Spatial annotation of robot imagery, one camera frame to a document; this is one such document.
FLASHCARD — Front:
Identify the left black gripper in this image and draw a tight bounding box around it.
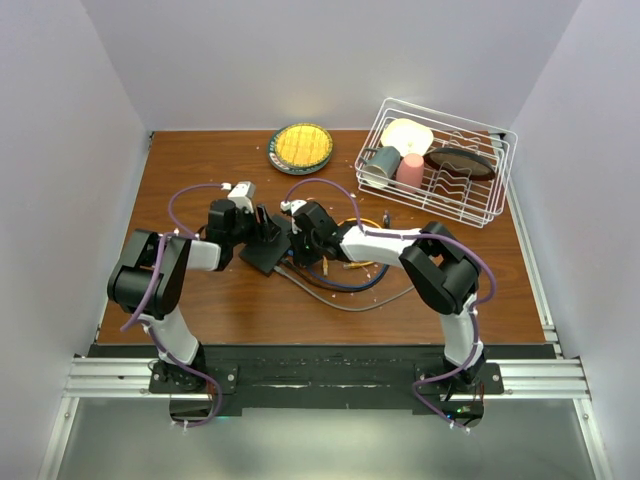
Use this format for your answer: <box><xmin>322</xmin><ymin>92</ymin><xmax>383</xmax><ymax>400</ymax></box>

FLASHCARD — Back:
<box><xmin>230</xmin><ymin>207</ymin><xmax>285</xmax><ymax>248</ymax></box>

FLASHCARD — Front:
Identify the black network switch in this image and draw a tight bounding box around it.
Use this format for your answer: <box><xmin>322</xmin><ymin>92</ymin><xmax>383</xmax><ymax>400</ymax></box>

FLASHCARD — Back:
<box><xmin>239</xmin><ymin>215</ymin><xmax>291</xmax><ymax>277</ymax></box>

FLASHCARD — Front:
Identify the yellow ethernet cable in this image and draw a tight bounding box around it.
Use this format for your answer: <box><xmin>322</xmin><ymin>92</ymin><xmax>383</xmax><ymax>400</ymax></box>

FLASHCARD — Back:
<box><xmin>320</xmin><ymin>218</ymin><xmax>389</xmax><ymax>277</ymax></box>

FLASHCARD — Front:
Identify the grey ethernet cable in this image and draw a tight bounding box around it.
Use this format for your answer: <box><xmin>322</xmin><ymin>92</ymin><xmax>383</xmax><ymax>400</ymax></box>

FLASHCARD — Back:
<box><xmin>273</xmin><ymin>267</ymin><xmax>416</xmax><ymax>314</ymax></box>

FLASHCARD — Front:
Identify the blue ethernet cable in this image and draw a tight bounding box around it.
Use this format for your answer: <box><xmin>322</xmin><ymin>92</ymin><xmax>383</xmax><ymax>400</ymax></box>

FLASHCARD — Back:
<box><xmin>280</xmin><ymin>257</ymin><xmax>391</xmax><ymax>293</ymax></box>

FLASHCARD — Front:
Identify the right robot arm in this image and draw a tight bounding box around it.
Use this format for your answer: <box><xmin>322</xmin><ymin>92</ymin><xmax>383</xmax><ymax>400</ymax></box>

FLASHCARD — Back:
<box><xmin>281</xmin><ymin>200</ymin><xmax>484</xmax><ymax>393</ymax></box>

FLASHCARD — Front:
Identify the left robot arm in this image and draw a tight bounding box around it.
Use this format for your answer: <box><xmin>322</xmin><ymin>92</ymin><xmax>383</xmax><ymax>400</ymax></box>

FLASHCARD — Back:
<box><xmin>107</xmin><ymin>199</ymin><xmax>290</xmax><ymax>392</ymax></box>

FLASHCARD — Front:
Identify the yellow and green plate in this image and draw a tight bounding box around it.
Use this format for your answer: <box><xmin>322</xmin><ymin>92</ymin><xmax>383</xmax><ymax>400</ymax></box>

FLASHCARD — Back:
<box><xmin>267</xmin><ymin>123</ymin><xmax>334</xmax><ymax>176</ymax></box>

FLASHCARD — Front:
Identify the grey mug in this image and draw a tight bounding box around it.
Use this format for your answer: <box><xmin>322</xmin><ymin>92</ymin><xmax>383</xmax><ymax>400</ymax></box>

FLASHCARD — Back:
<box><xmin>361</xmin><ymin>146</ymin><xmax>402</xmax><ymax>188</ymax></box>

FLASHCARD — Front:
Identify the pink cup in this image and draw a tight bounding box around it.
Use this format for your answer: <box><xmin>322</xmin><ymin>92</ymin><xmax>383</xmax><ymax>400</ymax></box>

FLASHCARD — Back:
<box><xmin>396</xmin><ymin>153</ymin><xmax>424</xmax><ymax>193</ymax></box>

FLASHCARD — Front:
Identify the white bowl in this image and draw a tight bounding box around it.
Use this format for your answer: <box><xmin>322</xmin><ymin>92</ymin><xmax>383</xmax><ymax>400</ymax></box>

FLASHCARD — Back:
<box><xmin>380</xmin><ymin>118</ymin><xmax>434</xmax><ymax>157</ymax></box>

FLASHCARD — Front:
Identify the brown plate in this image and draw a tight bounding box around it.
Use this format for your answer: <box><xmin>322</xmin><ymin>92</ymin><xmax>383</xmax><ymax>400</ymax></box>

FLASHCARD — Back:
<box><xmin>425</xmin><ymin>147</ymin><xmax>496</xmax><ymax>181</ymax></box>

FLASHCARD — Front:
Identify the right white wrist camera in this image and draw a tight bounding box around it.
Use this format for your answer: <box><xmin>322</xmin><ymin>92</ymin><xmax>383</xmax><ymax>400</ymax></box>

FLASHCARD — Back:
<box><xmin>280</xmin><ymin>199</ymin><xmax>308</xmax><ymax>235</ymax></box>

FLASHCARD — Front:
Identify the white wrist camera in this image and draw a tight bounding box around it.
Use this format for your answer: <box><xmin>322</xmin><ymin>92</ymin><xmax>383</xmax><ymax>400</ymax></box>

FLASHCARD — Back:
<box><xmin>280</xmin><ymin>199</ymin><xmax>308</xmax><ymax>235</ymax></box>
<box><xmin>221</xmin><ymin>181</ymin><xmax>256</xmax><ymax>213</ymax></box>

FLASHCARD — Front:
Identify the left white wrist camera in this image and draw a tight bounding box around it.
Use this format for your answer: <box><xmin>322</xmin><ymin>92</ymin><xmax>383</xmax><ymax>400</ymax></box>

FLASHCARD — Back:
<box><xmin>221</xmin><ymin>181</ymin><xmax>256</xmax><ymax>213</ymax></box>

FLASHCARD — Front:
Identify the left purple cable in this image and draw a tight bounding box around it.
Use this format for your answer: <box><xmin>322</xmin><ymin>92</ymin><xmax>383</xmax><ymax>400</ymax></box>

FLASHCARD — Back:
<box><xmin>119</xmin><ymin>182</ymin><xmax>229</xmax><ymax>427</ymax></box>

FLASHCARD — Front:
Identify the white wire dish rack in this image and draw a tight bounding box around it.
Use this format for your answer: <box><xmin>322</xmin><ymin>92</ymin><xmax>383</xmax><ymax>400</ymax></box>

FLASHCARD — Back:
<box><xmin>354</xmin><ymin>98</ymin><xmax>518</xmax><ymax>228</ymax></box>

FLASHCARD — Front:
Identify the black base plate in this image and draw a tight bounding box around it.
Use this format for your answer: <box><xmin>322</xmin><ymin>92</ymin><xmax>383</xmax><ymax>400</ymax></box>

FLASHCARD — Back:
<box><xmin>89</xmin><ymin>342</ymin><xmax>559</xmax><ymax>419</ymax></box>

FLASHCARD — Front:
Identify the aluminium frame rail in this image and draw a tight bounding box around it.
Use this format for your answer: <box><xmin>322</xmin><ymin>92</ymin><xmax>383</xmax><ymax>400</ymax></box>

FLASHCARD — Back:
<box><xmin>37</xmin><ymin>344</ymin><xmax>614</xmax><ymax>480</ymax></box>

